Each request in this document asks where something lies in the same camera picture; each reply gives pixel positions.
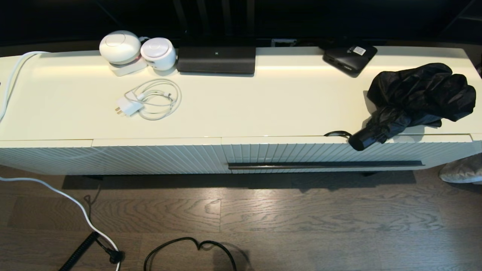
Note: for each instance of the black router box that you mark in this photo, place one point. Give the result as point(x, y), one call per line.
point(216, 60)

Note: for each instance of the white fluted drawer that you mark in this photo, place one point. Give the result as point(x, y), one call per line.
point(282, 152)

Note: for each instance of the black set-top box with sticker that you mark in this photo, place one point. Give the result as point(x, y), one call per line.
point(348, 60)

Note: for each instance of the white charger plug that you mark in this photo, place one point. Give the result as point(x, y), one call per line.
point(130, 106)

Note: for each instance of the small white round device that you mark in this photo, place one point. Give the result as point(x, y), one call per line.
point(158, 52)

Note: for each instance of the white flat device base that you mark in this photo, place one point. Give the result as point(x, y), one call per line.
point(126, 69)

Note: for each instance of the large white round device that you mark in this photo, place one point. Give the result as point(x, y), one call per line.
point(119, 47)

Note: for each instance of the white slatted cabinet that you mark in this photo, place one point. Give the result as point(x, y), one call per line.
point(263, 105)

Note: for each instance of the white fluted cabinet front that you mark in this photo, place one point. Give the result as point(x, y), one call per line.
point(37, 158)
point(150, 158)

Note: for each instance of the black umbrella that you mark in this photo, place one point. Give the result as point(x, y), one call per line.
point(414, 90)

